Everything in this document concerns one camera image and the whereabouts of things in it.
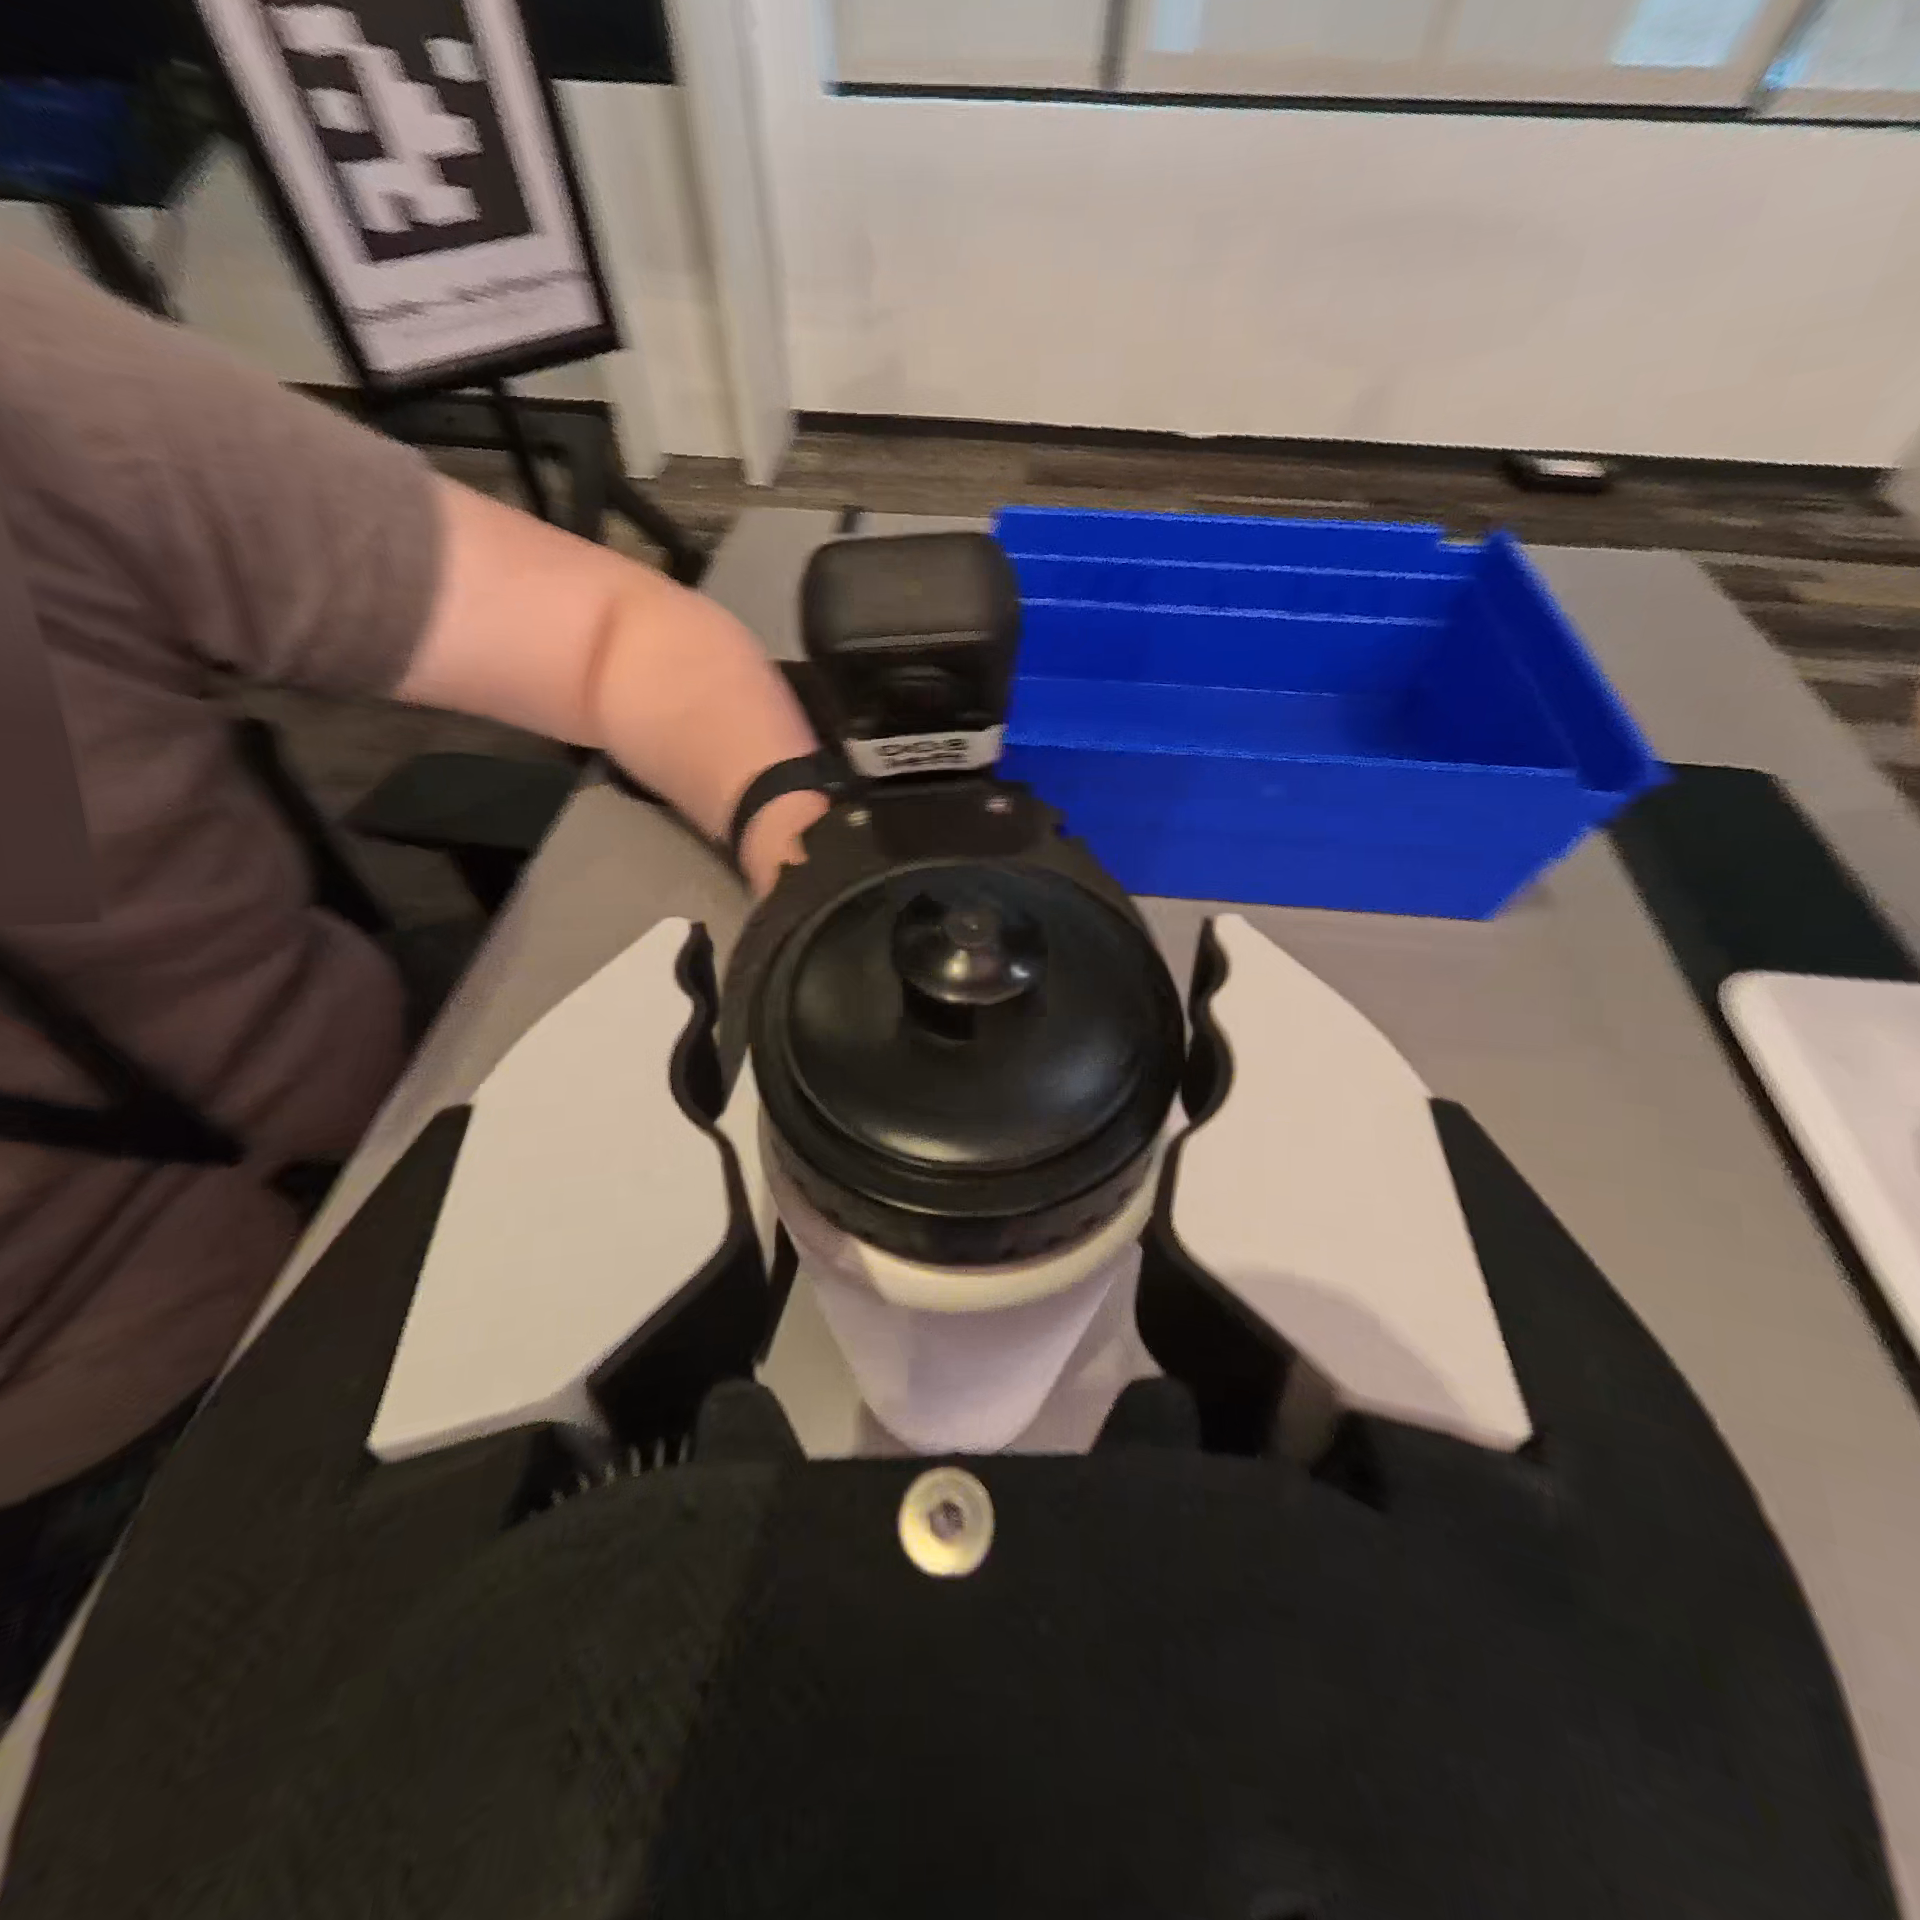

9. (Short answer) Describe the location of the black bottle lid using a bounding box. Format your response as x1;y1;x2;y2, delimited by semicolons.
745;861;1191;1221

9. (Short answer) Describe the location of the large window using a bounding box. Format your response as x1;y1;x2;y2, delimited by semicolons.
825;0;1920;120

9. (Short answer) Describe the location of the black wristband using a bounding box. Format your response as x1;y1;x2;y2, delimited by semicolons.
728;753;847;864

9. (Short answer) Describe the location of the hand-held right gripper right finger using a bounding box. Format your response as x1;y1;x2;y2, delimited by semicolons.
1131;909;1542;1501

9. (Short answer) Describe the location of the person's brown grey shirt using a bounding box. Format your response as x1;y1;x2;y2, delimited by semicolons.
0;247;453;1509

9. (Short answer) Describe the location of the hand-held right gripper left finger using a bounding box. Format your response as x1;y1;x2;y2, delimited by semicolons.
363;918;775;1481

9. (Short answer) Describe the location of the blue plastic bin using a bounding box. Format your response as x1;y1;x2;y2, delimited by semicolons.
990;505;1672;921
0;76;204;204

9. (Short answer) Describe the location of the black lanyard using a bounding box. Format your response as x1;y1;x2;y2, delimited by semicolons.
0;943;248;1172

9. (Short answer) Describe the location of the person's left hand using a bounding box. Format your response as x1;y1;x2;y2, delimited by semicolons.
743;800;836;905

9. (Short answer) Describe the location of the framed marker poster easel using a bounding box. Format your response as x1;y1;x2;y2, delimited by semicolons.
195;0;712;588

